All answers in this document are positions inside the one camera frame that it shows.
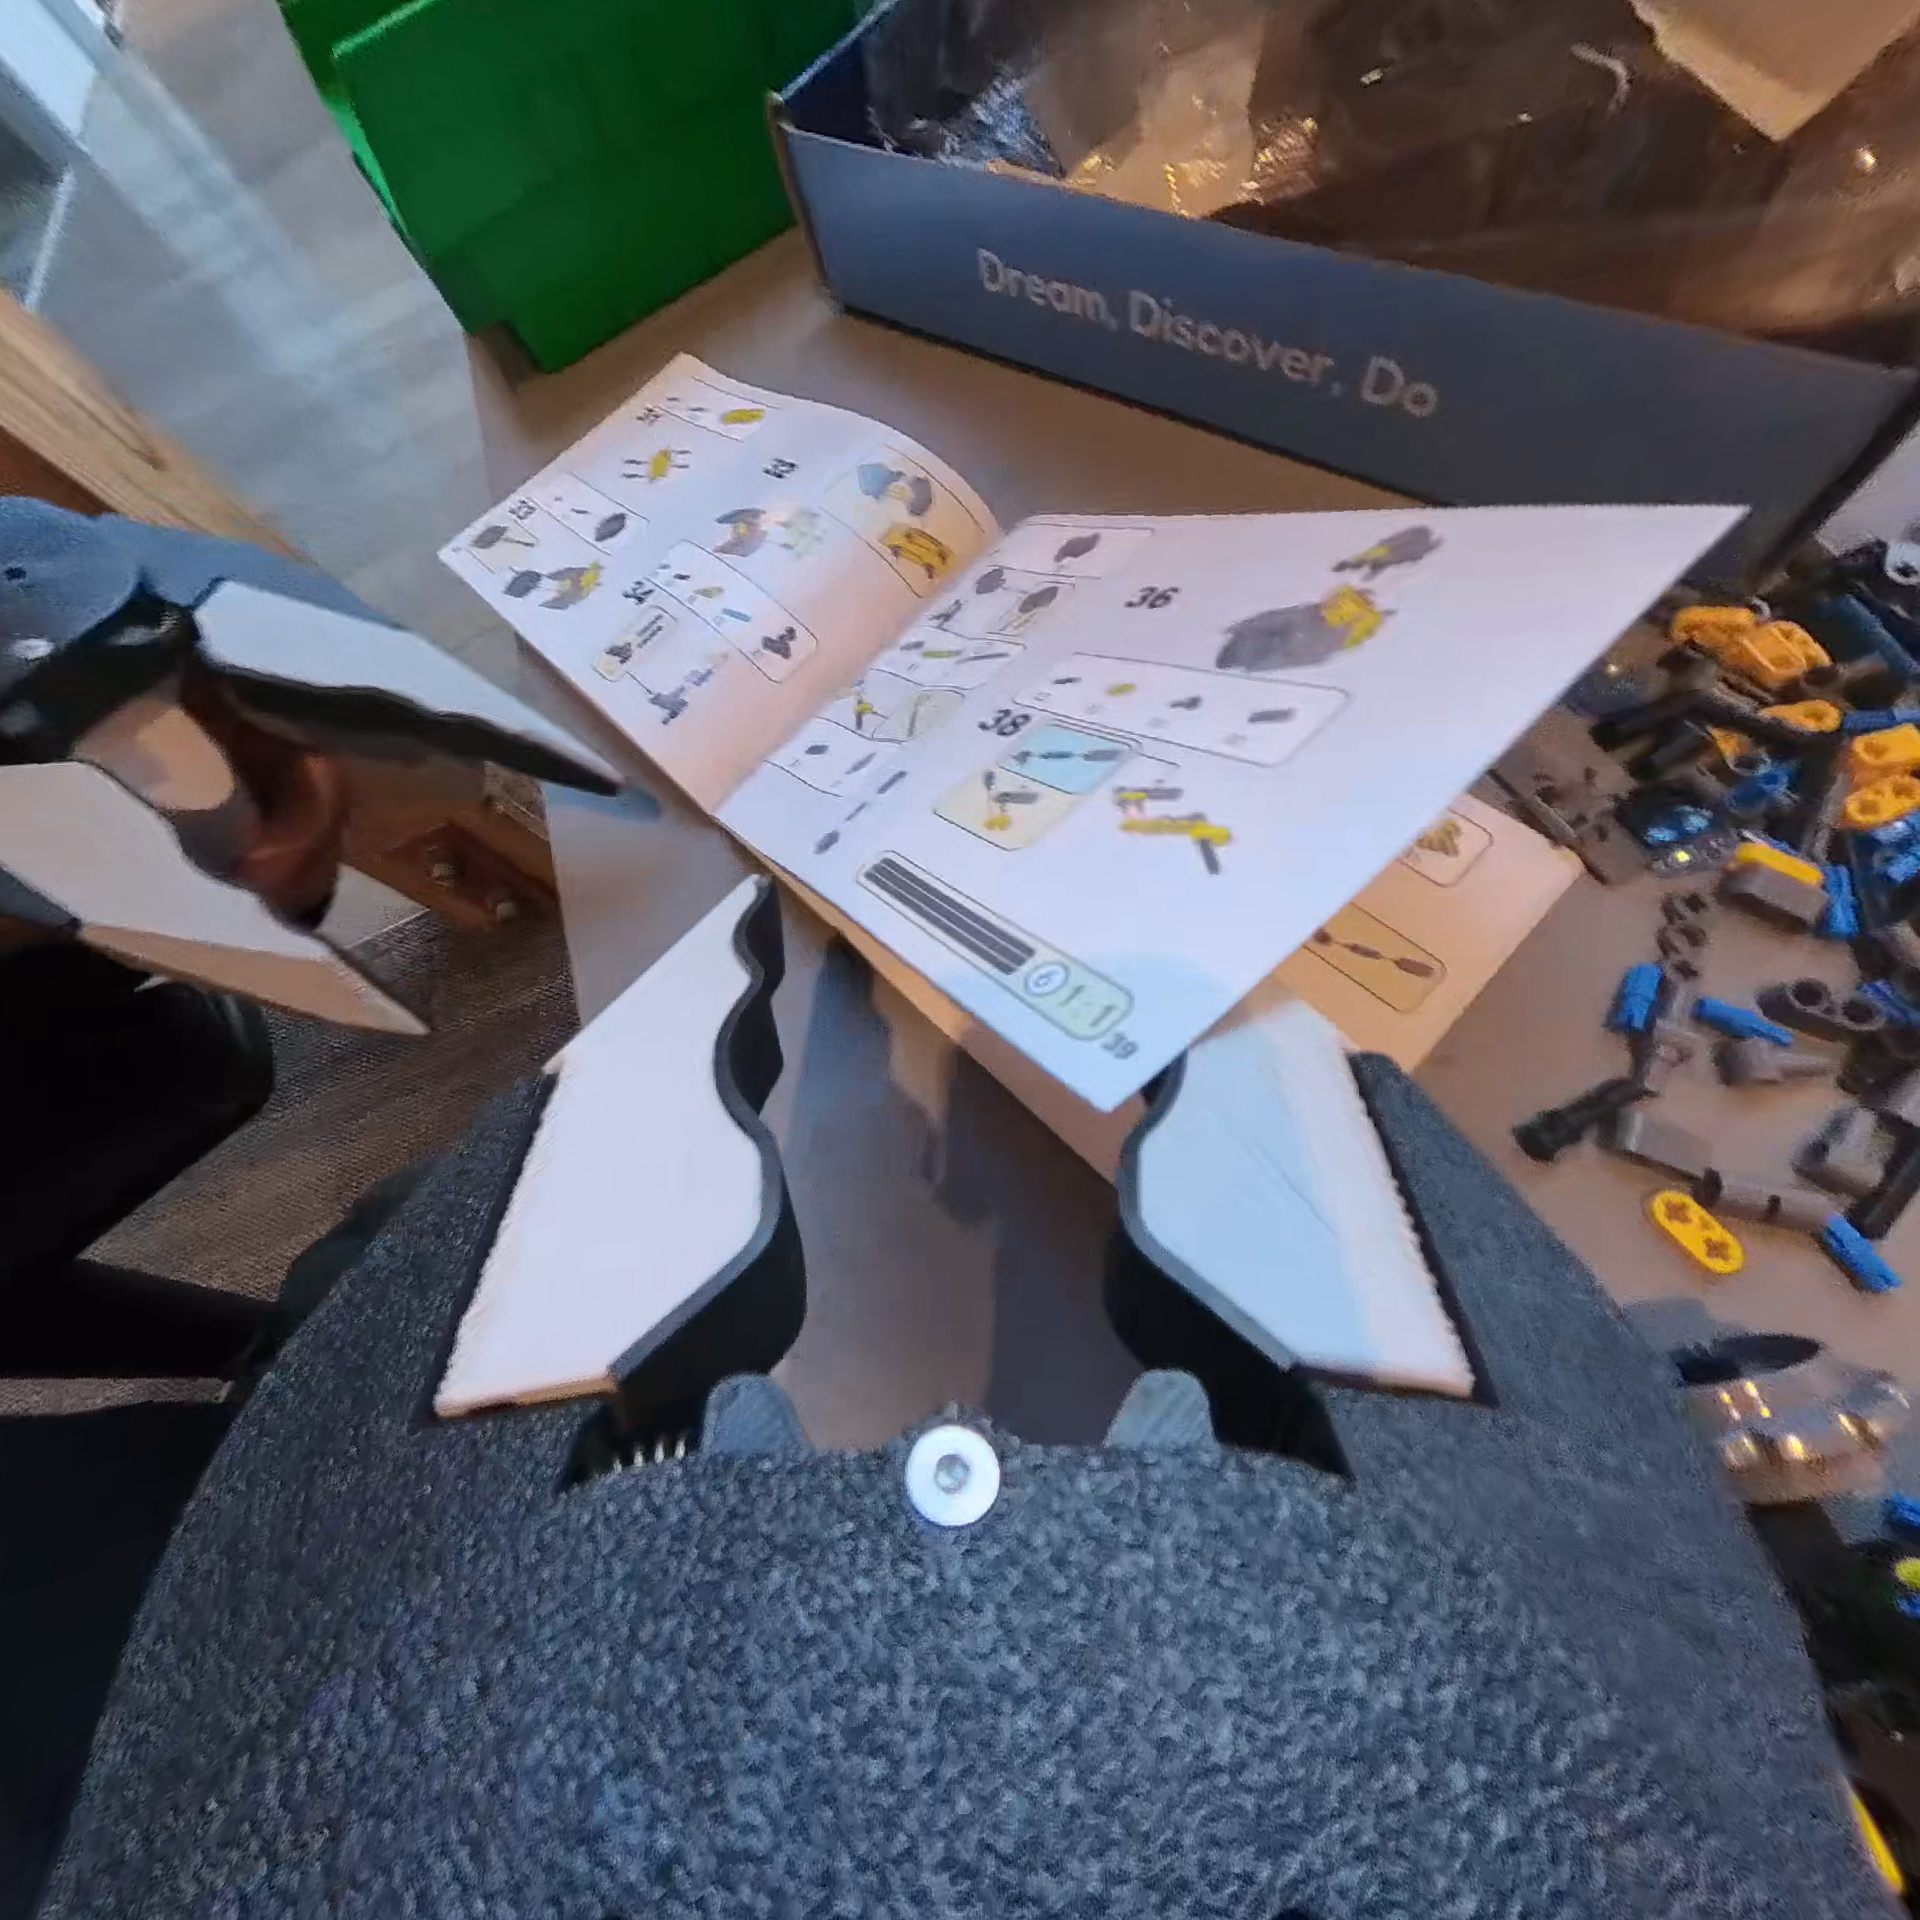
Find grey desk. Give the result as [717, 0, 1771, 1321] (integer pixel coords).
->
[465, 226, 1920, 1501]

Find instruction booklet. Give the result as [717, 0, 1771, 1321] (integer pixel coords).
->
[440, 352, 1750, 1117]

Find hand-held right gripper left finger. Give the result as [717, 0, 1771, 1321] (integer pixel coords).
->
[434, 876, 811, 1436]

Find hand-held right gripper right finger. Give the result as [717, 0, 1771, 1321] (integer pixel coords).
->
[1106, 1001, 1482, 1415]

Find person's left forearm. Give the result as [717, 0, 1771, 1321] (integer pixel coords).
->
[0, 922, 280, 1306]

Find pile of dark grey bricks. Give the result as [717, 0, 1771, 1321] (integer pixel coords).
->
[1508, 516, 1920, 1300]

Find dark blue cardboard box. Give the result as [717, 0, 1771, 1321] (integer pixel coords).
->
[769, 0, 1920, 559]

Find person's left hand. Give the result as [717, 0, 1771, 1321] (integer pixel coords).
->
[111, 668, 351, 934]

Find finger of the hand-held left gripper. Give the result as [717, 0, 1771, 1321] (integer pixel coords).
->
[0, 756, 434, 1039]
[192, 575, 625, 800]

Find clear plastic bag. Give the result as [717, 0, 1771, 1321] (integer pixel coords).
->
[854, 0, 1920, 363]

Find green plastic bin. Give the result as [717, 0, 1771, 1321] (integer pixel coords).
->
[277, 0, 863, 378]

